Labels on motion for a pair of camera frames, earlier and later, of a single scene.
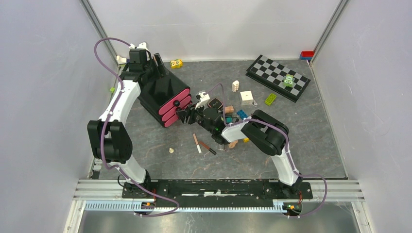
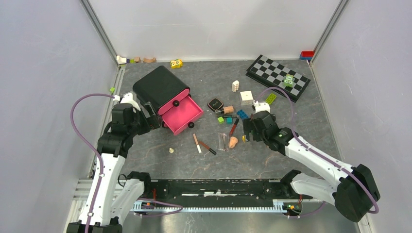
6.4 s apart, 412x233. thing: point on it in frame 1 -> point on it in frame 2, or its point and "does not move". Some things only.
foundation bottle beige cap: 229,109 does not move
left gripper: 160,71 -> 151,122
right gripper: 190,111 -> 248,124
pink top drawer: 174,101 does not move
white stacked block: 235,86 does not move
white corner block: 120,60 does not move
